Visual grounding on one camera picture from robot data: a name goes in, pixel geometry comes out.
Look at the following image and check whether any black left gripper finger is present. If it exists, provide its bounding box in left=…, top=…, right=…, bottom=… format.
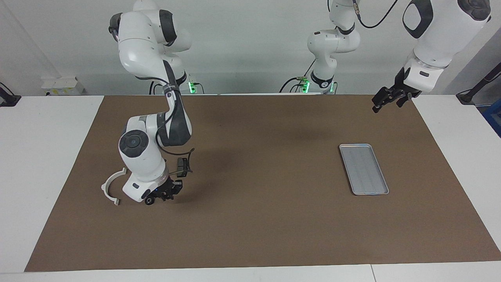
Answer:
left=372, top=88, right=396, bottom=114
left=396, top=90, right=423, bottom=108

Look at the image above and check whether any silver metal tray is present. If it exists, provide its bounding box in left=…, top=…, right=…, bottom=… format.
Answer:
left=339, top=144, right=389, bottom=195

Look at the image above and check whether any brown table mat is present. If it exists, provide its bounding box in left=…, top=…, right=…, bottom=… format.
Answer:
left=24, top=94, right=501, bottom=273

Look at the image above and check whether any blue crate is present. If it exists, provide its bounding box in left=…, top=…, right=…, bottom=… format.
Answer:
left=482, top=104, right=501, bottom=137

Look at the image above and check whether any white power strip box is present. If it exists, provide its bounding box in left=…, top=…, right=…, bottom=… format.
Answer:
left=41, top=77, right=85, bottom=96

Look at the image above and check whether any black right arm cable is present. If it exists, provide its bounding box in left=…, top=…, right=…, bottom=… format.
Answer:
left=151, top=76, right=195, bottom=179

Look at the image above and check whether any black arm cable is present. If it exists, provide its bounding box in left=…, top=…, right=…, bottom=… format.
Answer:
left=328, top=0, right=400, bottom=29
left=151, top=76, right=195, bottom=179

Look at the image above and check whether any white curved plastic bracket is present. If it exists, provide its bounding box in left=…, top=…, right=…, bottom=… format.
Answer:
left=101, top=168, right=127, bottom=206

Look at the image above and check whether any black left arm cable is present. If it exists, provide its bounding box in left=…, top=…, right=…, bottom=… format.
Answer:
left=328, top=0, right=400, bottom=29

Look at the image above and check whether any black left base cable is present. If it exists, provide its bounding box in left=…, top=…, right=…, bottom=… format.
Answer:
left=279, top=58, right=317, bottom=93

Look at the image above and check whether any black clamp mount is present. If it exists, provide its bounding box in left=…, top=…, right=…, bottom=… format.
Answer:
left=0, top=82, right=21, bottom=107

